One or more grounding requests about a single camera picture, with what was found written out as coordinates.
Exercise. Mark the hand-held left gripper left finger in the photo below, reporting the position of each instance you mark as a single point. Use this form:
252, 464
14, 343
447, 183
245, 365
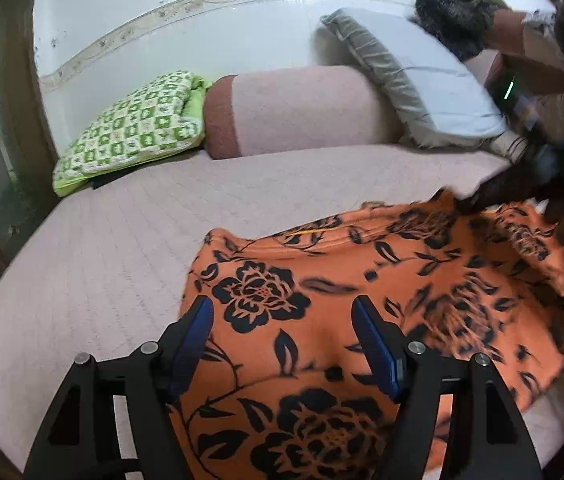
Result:
194, 332

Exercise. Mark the pink bolster pillow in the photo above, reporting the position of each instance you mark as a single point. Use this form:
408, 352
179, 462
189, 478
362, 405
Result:
302, 107

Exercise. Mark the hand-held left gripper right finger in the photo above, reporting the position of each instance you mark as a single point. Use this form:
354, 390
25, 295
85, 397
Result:
374, 342

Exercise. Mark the orange black floral blouse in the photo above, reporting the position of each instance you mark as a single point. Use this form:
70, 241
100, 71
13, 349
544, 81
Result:
322, 310

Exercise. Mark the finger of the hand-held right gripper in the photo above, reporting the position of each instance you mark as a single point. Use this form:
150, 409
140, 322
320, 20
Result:
499, 187

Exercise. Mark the dark furry garment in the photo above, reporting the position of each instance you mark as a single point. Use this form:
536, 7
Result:
454, 15

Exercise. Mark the brown folded blanket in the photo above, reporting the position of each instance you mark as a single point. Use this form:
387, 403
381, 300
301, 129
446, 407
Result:
536, 52

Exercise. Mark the grey white pillow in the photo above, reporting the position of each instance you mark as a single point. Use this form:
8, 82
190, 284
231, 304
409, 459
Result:
426, 80

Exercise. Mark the pink quilted bed mat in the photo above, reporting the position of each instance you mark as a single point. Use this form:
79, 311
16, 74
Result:
102, 260

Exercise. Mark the green white checked pillow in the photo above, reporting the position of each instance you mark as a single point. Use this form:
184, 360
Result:
132, 125

